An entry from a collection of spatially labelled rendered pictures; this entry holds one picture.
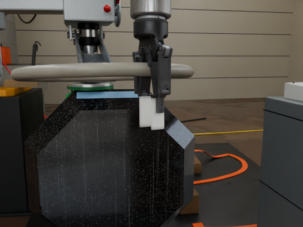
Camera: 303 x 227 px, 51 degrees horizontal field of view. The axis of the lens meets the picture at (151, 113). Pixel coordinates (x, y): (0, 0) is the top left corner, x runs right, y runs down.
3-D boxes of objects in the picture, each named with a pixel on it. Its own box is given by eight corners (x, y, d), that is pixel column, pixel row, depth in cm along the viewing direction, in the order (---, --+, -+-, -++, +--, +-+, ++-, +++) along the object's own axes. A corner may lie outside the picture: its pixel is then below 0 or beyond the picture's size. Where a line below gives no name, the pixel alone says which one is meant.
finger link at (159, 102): (161, 88, 67) (168, 88, 65) (161, 112, 68) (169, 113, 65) (155, 88, 66) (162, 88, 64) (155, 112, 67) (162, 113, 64)
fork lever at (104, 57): (67, 38, 168) (66, 29, 166) (103, 38, 173) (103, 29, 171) (70, 83, 108) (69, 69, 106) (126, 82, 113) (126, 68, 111)
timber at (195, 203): (199, 213, 196) (199, 195, 194) (180, 214, 194) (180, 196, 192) (186, 192, 225) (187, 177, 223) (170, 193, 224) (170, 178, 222)
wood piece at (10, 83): (5, 88, 201) (4, 79, 200) (7, 86, 211) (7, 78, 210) (37, 87, 206) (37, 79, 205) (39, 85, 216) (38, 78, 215)
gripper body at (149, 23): (176, 17, 66) (176, 62, 67) (155, 24, 73) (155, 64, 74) (144, 14, 62) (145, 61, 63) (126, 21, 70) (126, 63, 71)
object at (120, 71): (24, 82, 106) (24, 73, 106) (163, 79, 118) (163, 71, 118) (-11, 78, 59) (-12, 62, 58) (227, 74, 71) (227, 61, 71)
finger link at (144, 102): (140, 96, 71) (139, 96, 71) (140, 127, 71) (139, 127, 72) (152, 96, 72) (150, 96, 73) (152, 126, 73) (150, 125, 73)
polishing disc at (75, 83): (75, 88, 137) (75, 85, 137) (61, 84, 155) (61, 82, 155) (120, 85, 148) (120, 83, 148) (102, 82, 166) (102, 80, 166)
